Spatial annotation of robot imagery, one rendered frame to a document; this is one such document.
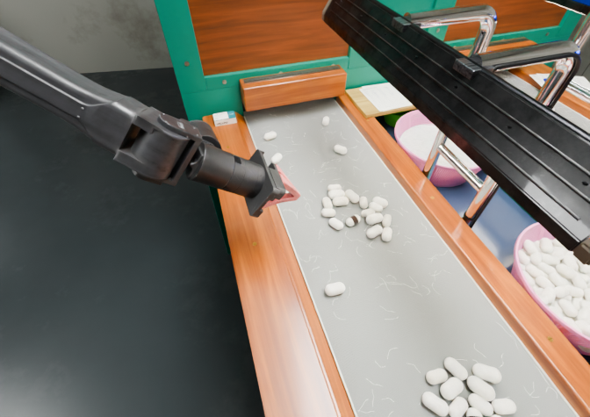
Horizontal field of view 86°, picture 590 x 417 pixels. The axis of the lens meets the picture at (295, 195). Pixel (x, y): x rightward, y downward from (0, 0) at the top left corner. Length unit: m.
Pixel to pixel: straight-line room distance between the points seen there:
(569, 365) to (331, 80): 0.78
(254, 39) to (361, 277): 0.65
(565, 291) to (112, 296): 1.51
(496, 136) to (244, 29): 0.68
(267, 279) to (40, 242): 1.53
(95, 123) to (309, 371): 0.44
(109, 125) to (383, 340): 0.50
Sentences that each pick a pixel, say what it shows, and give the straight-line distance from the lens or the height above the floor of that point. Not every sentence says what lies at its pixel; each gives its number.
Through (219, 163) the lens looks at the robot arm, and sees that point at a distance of 0.45.
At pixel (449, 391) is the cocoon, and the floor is 0.76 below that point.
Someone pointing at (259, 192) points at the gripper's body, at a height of 0.92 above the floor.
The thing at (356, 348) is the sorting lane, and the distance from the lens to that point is 0.57.
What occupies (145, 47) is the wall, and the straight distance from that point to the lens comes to 3.19.
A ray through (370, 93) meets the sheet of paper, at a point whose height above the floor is 0.78.
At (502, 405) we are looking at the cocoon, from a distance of 0.60.
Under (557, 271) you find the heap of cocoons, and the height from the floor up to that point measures 0.73.
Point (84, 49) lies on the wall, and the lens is 3.34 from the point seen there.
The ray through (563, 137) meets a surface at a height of 1.10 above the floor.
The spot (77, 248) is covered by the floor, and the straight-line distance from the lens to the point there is 1.85.
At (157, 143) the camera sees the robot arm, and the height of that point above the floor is 1.04.
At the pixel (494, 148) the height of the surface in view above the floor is 1.07.
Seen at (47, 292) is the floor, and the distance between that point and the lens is 1.77.
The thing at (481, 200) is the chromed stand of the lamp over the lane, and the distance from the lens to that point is 0.71.
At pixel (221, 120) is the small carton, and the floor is 0.78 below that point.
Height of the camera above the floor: 1.28
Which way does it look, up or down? 47 degrees down
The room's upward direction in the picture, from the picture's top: straight up
